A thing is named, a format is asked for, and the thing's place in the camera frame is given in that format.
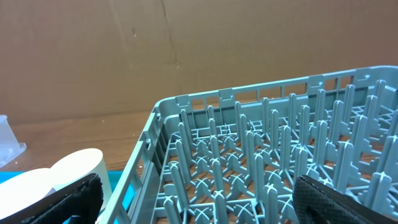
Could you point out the pink bowl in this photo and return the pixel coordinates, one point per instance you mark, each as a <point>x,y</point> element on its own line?
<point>24,190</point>

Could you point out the white paper cup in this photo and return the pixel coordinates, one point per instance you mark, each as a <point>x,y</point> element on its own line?
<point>79,164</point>

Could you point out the clear plastic waste bin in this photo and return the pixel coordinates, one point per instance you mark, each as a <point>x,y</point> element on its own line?
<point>10,147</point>

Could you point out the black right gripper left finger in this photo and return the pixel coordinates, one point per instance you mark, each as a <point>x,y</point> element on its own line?
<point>79,202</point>

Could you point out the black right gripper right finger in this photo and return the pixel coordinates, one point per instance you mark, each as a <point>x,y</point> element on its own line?
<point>316,203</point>

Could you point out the grey plastic dish rack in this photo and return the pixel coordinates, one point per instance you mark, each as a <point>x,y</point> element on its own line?
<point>233,155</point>

